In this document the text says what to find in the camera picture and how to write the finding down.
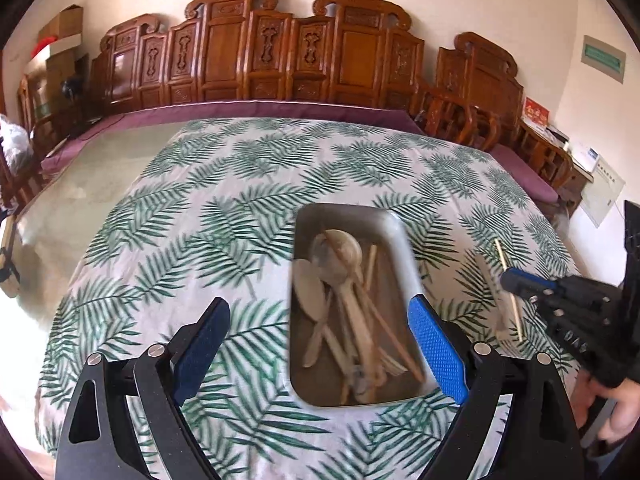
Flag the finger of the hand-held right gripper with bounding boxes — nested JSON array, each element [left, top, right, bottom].
[[537, 304, 624, 389], [501, 268, 622, 312]]

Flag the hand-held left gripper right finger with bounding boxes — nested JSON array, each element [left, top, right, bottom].
[[407, 294, 585, 480]]

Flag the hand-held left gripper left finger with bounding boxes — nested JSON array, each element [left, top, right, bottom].
[[54, 296, 232, 480]]

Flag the metal tray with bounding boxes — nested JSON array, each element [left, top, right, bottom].
[[288, 203, 439, 408]]

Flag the white plastic rice paddle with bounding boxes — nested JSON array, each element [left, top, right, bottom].
[[291, 258, 331, 369]]

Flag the white plastic soup spoon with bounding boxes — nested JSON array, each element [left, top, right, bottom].
[[320, 229, 389, 389]]

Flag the person's right hand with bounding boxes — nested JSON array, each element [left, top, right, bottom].
[[571, 370, 640, 457]]

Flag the white electrical panel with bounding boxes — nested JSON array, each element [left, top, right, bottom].
[[580, 160, 626, 226]]

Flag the pale chopstick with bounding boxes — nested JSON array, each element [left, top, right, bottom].
[[363, 243, 377, 294]]

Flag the short purple bench cushion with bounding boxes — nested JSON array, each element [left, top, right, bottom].
[[487, 142, 559, 204]]

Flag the white box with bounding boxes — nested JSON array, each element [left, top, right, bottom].
[[572, 142, 601, 174]]

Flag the wooden side table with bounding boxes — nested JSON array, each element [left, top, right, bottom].
[[515, 119, 587, 207]]

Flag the leaf print tablecloth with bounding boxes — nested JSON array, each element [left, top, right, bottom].
[[37, 117, 581, 480]]

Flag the red card on sideboard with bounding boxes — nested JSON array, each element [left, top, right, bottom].
[[522, 97, 550, 131]]

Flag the wooden armchair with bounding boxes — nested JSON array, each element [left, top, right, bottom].
[[412, 85, 504, 152]]

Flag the narrow carved wooden bench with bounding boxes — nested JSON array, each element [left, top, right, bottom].
[[434, 31, 525, 112]]

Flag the long purple bench cushion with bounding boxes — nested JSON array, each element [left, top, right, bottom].
[[40, 99, 427, 174]]

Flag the clear plastic bag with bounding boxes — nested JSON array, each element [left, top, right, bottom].
[[0, 113, 32, 174]]

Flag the wooden chair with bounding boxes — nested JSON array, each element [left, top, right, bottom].
[[15, 72, 57, 162]]

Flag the black fan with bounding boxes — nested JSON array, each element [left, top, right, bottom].
[[59, 75, 85, 101]]

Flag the cardboard boxes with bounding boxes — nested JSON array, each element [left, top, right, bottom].
[[37, 4, 85, 62]]

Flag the green wall sign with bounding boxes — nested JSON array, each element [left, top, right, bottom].
[[580, 34, 626, 85]]

